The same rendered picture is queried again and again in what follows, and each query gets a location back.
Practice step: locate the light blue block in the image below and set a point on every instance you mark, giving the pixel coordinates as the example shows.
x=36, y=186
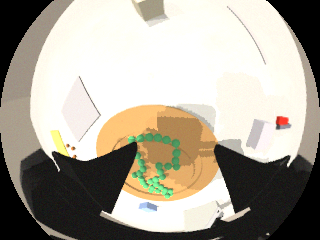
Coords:
x=148, y=207

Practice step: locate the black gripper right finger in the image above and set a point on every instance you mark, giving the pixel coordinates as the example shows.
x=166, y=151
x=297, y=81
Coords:
x=244, y=177

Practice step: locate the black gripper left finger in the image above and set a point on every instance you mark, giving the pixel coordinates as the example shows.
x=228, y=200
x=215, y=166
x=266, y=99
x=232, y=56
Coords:
x=102, y=178

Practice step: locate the orange round board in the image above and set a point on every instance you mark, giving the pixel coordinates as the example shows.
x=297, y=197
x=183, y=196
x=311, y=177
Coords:
x=198, y=165

